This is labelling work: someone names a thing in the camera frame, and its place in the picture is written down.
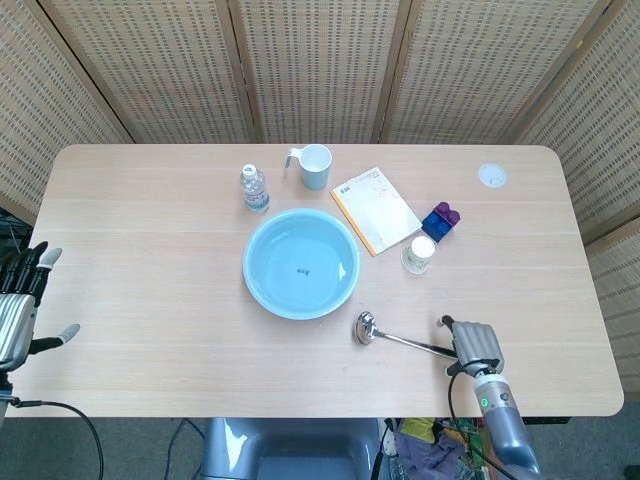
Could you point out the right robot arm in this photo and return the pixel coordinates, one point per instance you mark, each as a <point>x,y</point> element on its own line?
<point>505,425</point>

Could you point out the light blue bowl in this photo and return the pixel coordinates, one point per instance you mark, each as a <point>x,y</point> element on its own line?
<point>301,264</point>

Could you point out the metal ladle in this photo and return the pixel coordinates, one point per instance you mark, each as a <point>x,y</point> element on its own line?
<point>390,336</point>

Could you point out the small clear water bottle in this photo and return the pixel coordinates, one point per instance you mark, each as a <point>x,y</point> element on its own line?
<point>254,190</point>

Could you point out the blue and purple toy block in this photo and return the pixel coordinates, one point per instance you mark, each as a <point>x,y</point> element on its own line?
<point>441,221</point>

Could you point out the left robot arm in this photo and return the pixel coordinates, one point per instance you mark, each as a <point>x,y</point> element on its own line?
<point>3,395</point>

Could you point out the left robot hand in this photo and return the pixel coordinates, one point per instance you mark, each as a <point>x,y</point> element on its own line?
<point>20,295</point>

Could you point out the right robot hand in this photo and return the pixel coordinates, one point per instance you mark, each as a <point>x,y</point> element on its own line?
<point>472,343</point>

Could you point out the colourful cloth pile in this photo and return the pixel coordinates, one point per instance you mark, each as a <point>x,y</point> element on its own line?
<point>435,447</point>

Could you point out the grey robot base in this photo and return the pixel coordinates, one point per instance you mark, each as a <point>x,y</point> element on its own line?
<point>290,450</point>

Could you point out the woven folding screen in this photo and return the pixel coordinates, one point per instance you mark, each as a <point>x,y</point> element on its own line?
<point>320,70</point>

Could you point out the white booklet with orange spine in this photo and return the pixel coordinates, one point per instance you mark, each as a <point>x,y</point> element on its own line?
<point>377,210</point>

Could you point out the white table grommet cap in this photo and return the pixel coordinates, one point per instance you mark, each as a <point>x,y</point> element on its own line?
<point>492,175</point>

